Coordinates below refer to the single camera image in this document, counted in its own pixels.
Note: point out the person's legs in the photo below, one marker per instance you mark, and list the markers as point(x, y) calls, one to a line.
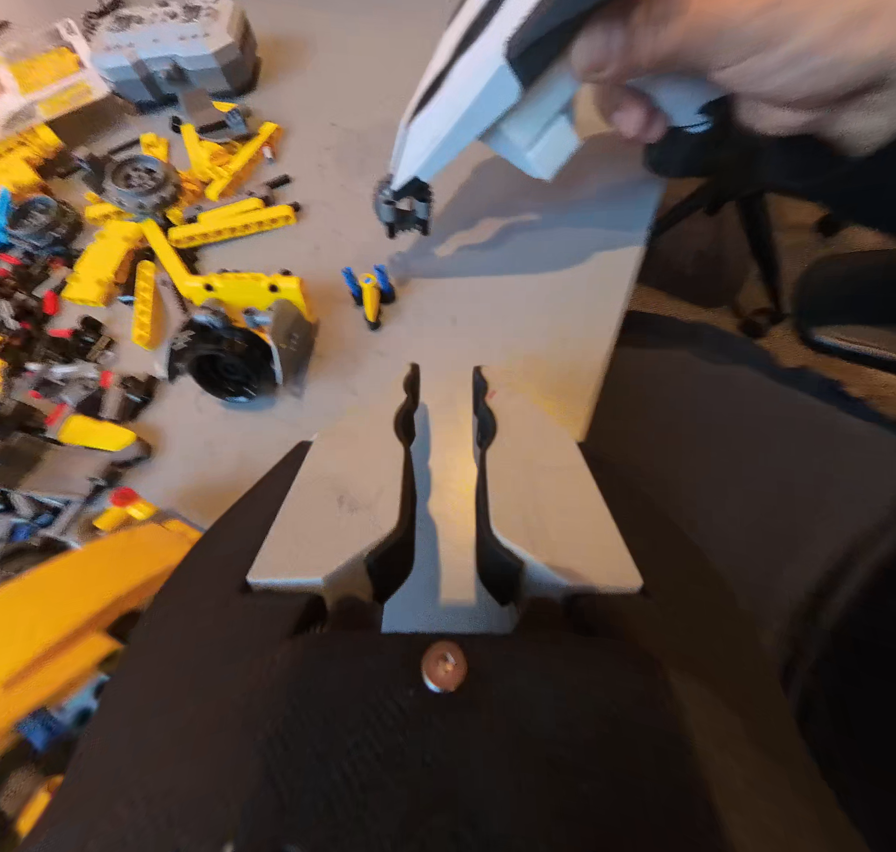
point(700, 481)

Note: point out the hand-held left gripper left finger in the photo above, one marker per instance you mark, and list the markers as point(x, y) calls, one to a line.
point(336, 516)

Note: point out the grey desk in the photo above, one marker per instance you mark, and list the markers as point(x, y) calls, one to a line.
point(350, 61)

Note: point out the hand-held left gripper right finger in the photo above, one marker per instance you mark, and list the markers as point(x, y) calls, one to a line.
point(553, 516)

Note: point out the clear plastic packet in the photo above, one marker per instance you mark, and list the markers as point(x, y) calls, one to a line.
point(49, 75)

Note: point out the grey gear brick assembly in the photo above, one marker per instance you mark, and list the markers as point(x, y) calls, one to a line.
point(386, 202)

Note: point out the grey wheel hub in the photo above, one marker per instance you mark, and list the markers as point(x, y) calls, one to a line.
point(140, 180)

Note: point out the office chair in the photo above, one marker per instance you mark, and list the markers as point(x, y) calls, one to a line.
point(756, 250)

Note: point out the pile of toy bricks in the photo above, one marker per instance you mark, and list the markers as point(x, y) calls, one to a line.
point(105, 271)

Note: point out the small yellow blue brick piece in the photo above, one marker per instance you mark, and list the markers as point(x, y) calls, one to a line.
point(369, 295)

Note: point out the yellow model with black wheel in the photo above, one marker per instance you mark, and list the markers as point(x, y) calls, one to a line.
point(231, 365)

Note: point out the grey battery box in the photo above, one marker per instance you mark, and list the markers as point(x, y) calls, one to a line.
point(175, 47)

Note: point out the person's right hand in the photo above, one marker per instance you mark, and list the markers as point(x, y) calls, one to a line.
point(770, 40)

